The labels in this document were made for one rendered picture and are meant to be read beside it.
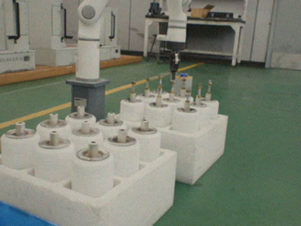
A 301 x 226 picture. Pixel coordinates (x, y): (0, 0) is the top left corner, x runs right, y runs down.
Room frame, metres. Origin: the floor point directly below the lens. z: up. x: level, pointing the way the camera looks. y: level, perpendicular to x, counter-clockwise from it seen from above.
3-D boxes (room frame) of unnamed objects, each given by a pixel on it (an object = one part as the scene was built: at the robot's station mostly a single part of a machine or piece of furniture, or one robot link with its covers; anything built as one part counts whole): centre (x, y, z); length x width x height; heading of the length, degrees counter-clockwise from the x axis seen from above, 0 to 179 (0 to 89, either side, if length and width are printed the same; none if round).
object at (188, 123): (1.19, -0.13, 0.16); 0.10 x 0.10 x 0.18
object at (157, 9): (5.82, 0.03, 0.87); 0.41 x 0.17 x 0.25; 159
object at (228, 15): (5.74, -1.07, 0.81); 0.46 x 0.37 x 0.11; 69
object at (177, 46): (1.35, -0.08, 0.45); 0.08 x 0.08 x 0.09
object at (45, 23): (4.33, 1.02, 0.45); 1.51 x 0.57 x 0.74; 159
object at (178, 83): (1.64, -0.15, 0.16); 0.07 x 0.07 x 0.31; 62
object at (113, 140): (0.80, 0.07, 0.25); 0.08 x 0.08 x 0.01
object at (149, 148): (0.91, 0.01, 0.16); 0.10 x 0.10 x 0.18
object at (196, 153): (1.35, -0.08, 0.09); 0.39 x 0.39 x 0.18; 62
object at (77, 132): (0.86, 0.17, 0.25); 0.08 x 0.08 x 0.01
